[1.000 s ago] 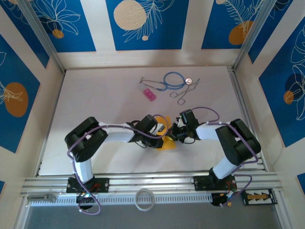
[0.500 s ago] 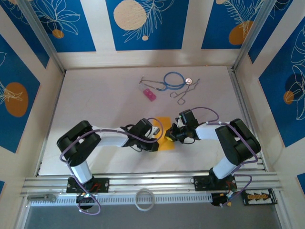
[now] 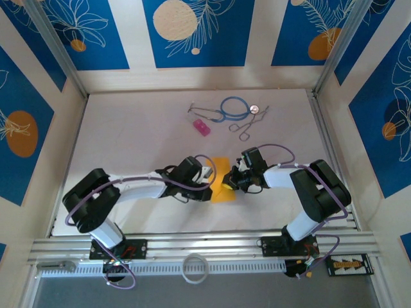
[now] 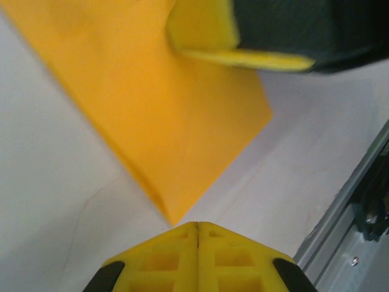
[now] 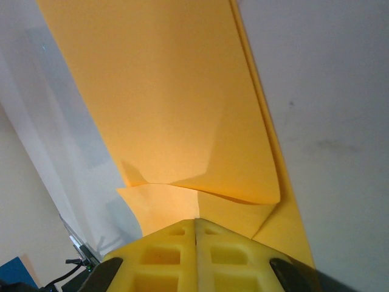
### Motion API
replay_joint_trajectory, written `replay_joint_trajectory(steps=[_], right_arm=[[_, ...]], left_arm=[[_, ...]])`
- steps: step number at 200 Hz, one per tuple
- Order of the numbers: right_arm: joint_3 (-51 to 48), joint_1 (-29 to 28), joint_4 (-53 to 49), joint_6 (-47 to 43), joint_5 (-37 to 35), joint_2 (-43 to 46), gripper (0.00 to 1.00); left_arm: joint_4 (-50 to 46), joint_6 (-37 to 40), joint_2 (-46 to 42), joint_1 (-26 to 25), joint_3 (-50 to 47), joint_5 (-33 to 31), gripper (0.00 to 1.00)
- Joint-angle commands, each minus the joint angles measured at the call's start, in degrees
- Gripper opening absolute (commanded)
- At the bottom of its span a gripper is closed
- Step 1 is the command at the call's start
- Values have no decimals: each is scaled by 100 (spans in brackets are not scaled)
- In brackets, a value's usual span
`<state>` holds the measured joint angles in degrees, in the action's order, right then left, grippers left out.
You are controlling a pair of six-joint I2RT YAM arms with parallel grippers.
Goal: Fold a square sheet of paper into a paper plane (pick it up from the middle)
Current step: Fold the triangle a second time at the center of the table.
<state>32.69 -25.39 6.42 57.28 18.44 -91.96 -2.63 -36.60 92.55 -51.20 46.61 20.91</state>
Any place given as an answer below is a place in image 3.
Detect orange paper sheet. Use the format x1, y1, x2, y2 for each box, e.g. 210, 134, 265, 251
210, 156, 237, 204

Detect metal surgical forceps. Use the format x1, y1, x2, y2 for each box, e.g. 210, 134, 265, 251
228, 105, 270, 141

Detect pink plastic box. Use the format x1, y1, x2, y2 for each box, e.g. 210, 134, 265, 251
192, 118, 212, 138

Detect blue stethoscope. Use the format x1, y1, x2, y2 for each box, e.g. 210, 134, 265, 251
187, 97, 259, 123

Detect black card with orange arrows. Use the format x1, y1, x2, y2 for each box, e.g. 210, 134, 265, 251
326, 253, 375, 277

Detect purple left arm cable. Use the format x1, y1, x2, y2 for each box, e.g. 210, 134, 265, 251
65, 154, 219, 289

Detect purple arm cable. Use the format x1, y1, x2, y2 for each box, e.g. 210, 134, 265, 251
256, 143, 349, 280
65, 154, 219, 289

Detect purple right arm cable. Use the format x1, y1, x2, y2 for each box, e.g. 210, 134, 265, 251
256, 143, 349, 280

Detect aluminium mounting rail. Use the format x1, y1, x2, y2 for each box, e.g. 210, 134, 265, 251
27, 229, 380, 266

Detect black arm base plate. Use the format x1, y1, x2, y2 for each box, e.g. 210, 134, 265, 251
260, 235, 319, 258
89, 239, 148, 261

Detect white slotted cable duct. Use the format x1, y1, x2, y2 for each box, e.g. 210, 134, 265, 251
38, 259, 286, 278

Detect white tape ring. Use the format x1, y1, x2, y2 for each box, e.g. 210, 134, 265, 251
181, 253, 209, 285

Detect aluminium side rail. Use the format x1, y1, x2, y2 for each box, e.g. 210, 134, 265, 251
48, 95, 88, 238
308, 89, 360, 230

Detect grey metal bracket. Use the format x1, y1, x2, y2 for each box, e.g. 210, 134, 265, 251
37, 261, 77, 272

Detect aluminium frame post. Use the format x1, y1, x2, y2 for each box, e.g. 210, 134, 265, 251
313, 0, 375, 96
24, 0, 89, 99

